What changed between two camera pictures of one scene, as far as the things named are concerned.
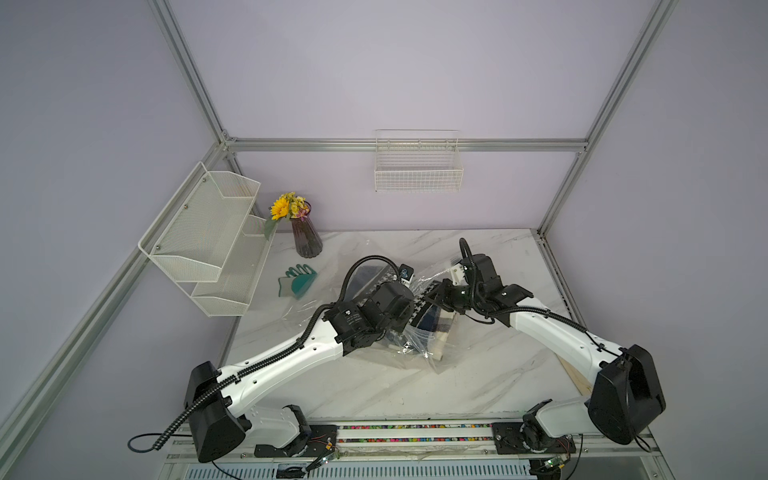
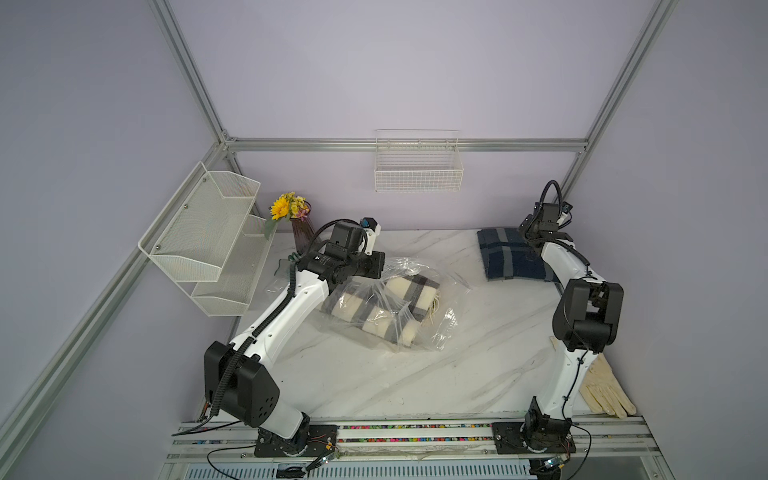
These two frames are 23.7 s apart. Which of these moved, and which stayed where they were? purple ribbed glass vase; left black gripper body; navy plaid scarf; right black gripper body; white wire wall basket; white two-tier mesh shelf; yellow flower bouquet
Moved: left black gripper body; right black gripper body; navy plaid scarf
Stayed: white two-tier mesh shelf; purple ribbed glass vase; yellow flower bouquet; white wire wall basket
